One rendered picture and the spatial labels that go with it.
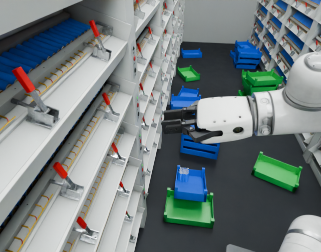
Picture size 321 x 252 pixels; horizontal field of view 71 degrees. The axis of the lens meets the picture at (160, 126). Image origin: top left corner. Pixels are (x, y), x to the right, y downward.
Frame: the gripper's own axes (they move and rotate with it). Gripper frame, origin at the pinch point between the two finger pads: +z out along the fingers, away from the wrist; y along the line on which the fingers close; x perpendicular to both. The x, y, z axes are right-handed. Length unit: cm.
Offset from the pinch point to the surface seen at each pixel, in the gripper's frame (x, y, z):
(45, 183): -2.5, -13.4, 24.7
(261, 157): -114, 98, -42
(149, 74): -25, 83, 27
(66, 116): 10.0, -9.7, 15.4
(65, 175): -1.7, -12.4, 20.2
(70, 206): -7.7, -15.1, 20.7
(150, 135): -64, 73, 33
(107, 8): 19.3, 30.6, 18.5
